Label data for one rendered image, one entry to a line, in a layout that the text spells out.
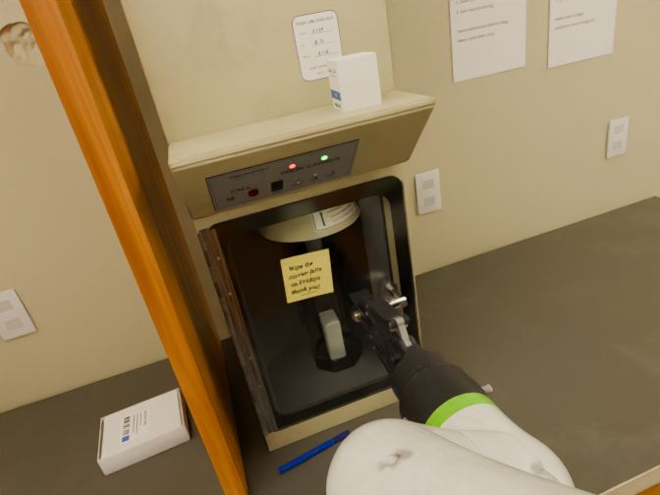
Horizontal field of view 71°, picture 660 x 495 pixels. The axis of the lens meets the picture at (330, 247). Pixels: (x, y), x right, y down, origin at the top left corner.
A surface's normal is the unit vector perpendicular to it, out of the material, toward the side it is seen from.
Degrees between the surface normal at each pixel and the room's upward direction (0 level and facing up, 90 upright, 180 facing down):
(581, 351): 0
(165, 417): 0
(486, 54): 90
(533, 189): 90
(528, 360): 0
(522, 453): 29
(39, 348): 90
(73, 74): 90
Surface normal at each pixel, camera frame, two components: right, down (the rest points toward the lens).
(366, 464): -0.65, -0.67
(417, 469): -0.52, -0.83
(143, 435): -0.17, -0.88
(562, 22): 0.31, 0.37
